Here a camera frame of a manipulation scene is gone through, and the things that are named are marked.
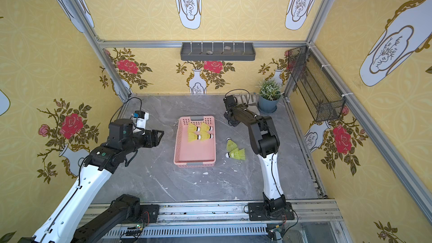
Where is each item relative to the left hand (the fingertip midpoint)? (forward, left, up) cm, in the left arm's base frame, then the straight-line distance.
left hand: (159, 131), depth 75 cm
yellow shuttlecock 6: (-4, -36, -16) cm, 40 cm away
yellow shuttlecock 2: (+14, -12, -19) cm, 26 cm away
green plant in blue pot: (+30, -59, -6) cm, 66 cm away
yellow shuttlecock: (+15, -19, -19) cm, 31 cm away
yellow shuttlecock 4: (+8, -12, -20) cm, 24 cm away
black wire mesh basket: (+14, -79, +4) cm, 80 cm away
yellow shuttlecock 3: (+9, -19, -19) cm, 29 cm away
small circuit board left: (-34, +11, -25) cm, 44 cm away
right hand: (+23, -34, -22) cm, 46 cm away
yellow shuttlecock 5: (+3, -34, -22) cm, 40 cm away
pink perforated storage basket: (0, -14, -23) cm, 27 cm away
